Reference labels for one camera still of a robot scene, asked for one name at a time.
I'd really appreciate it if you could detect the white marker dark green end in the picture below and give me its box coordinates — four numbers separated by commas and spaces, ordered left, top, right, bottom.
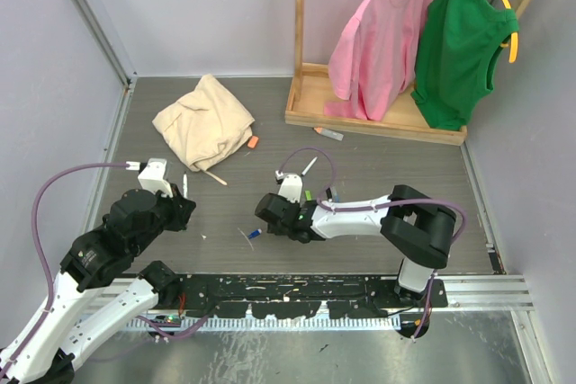
182, 172, 188, 199

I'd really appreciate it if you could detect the white marker blue end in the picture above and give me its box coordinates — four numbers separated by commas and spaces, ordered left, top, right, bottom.
301, 156, 318, 177

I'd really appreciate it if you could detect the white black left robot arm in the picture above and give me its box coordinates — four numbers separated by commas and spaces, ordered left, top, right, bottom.
1, 190, 196, 383

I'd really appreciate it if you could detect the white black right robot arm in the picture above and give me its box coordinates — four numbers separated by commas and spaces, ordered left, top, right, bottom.
255, 184, 466, 307

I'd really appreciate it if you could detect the small blue pen cap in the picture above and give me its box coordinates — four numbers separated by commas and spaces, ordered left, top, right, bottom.
247, 229, 262, 240

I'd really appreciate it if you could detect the orange highlighter cap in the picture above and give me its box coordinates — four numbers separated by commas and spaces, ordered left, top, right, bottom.
247, 136, 259, 149

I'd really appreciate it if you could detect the beige cloth bag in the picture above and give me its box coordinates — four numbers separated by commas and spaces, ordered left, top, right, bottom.
152, 74, 255, 185

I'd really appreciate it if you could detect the grey highlighter orange tip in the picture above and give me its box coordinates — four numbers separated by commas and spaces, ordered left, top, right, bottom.
313, 127, 344, 141

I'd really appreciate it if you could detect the wooden clothes rack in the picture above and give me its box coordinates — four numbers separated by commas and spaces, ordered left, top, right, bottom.
285, 0, 531, 146

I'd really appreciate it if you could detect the pink t-shirt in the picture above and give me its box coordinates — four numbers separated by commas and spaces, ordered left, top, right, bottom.
324, 0, 432, 121

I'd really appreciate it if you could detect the green tank top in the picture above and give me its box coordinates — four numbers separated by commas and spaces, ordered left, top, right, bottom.
411, 0, 519, 131

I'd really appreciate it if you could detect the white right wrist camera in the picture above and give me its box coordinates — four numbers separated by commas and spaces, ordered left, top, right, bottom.
274, 170, 303, 203

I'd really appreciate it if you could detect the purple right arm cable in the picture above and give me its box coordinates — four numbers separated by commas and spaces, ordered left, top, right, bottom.
276, 146, 469, 340

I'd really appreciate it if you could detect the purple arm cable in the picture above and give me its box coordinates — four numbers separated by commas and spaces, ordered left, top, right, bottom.
0, 161, 140, 379
276, 146, 469, 340

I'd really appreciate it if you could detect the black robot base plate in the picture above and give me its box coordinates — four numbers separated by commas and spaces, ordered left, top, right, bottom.
144, 274, 426, 319

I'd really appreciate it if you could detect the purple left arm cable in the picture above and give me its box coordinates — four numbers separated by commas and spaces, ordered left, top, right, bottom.
0, 161, 140, 379

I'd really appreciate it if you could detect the aluminium frame rail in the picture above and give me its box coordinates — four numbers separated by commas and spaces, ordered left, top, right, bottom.
71, 0, 133, 87

